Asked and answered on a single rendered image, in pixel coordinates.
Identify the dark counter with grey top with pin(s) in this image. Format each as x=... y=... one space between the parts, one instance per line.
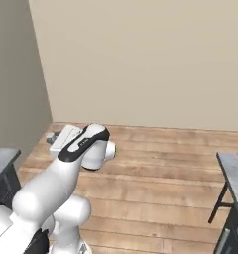
x=2 y=165

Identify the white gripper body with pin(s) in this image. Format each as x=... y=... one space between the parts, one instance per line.
x=64 y=140

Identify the grey-topped counter with black legs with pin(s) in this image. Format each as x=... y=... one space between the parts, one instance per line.
x=235 y=178

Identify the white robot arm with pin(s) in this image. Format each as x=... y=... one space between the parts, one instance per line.
x=45 y=188

